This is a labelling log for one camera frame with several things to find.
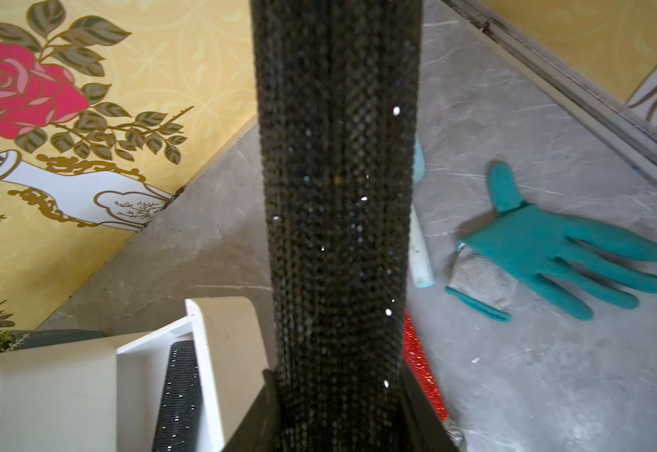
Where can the light blue garden fork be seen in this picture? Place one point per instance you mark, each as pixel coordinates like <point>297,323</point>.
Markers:
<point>419,261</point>

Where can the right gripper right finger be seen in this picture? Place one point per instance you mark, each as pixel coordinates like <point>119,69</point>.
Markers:
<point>421,428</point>

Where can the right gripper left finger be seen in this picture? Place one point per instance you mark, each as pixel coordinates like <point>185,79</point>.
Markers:
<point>259,431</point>

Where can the black microphone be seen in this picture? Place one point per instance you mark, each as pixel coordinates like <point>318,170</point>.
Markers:
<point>337,88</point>
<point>179,410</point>

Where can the white drawer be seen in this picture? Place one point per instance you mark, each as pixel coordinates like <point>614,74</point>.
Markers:
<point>230,358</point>

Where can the red glitter microphone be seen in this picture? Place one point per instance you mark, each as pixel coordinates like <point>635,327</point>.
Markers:
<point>418,363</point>

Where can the teal gardening glove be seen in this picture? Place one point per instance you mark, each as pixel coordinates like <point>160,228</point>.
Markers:
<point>542,250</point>

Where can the white three-drawer cabinet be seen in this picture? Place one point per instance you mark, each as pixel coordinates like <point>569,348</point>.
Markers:
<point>96,395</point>

